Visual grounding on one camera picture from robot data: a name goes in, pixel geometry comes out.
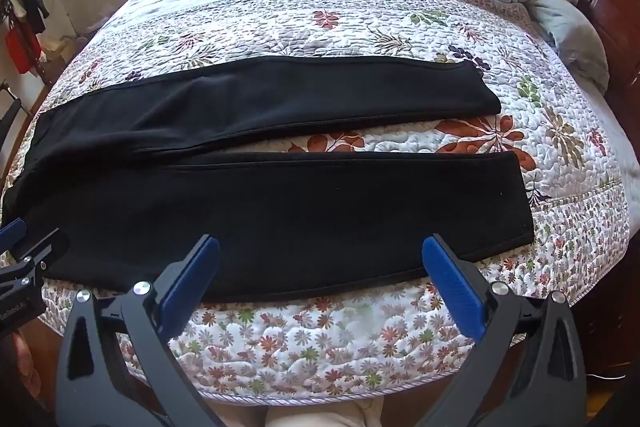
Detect red hanging garment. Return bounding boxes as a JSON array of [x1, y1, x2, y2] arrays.
[[4, 24, 43, 75]]

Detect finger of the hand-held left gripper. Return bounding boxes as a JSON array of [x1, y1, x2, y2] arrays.
[[0, 229, 70, 295], [0, 217, 27, 254]]

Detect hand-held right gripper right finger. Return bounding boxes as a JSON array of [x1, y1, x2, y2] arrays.
[[415, 234, 590, 427]]

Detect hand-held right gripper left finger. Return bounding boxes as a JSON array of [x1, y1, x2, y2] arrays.
[[54, 234, 221, 427]]

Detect floral quilted bedspread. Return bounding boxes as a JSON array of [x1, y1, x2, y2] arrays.
[[0, 0, 632, 408]]

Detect black pants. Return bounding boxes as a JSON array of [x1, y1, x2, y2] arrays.
[[2, 55, 535, 303]]

